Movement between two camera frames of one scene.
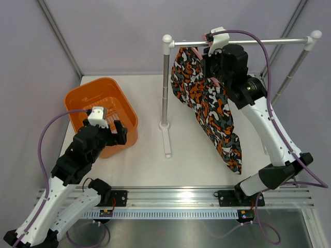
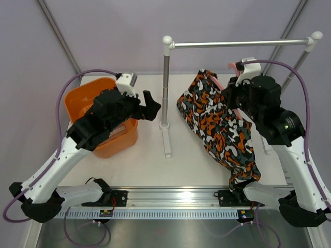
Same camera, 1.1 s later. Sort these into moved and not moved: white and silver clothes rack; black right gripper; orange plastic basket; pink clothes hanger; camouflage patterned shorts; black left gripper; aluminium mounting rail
Moved: camouflage patterned shorts; pink clothes hanger; black left gripper; black right gripper
Not moved: aluminium mounting rail; white and silver clothes rack; orange plastic basket
